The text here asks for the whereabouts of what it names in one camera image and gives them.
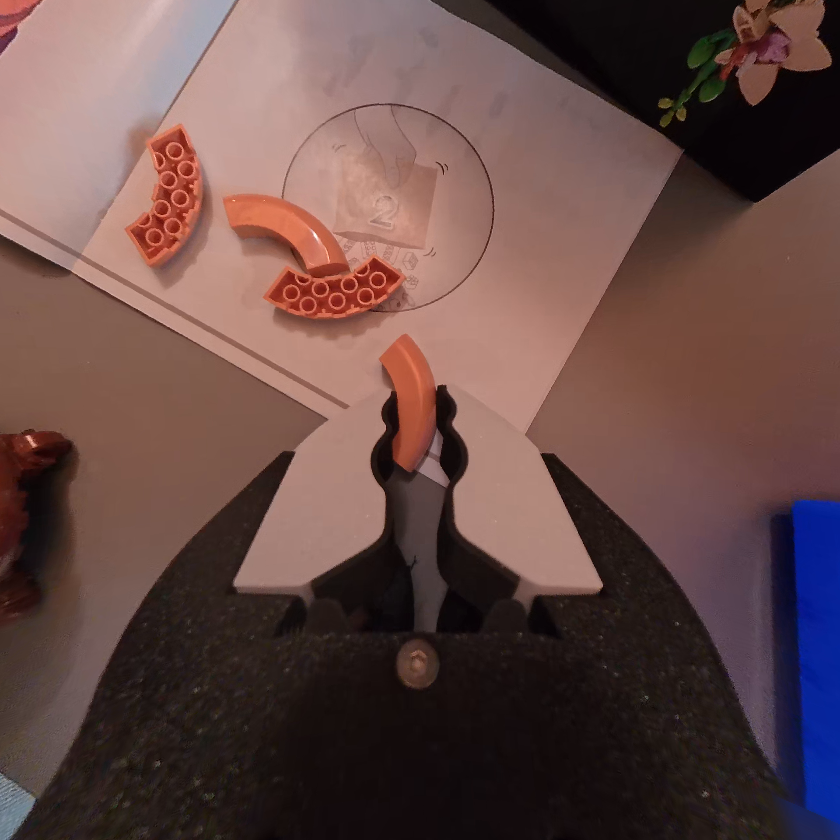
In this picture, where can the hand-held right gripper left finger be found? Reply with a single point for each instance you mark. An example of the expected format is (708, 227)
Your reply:
(322, 525)

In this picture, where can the studded orange arc brick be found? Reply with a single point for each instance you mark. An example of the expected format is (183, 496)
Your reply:
(335, 289)
(167, 194)

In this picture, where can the blue plastic bin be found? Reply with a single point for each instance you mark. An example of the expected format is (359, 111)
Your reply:
(817, 656)

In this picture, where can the brick pot model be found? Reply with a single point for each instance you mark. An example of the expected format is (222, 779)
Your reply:
(26, 512)

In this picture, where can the black flower print box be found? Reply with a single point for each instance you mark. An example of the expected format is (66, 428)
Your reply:
(735, 79)

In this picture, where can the white instruction booklet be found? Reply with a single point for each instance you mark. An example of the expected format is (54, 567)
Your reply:
(551, 131)

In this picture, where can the salmon curved brick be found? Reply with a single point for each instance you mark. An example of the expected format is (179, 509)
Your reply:
(282, 226)
(410, 394)

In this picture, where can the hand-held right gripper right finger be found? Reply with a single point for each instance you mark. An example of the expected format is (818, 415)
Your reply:
(519, 525)

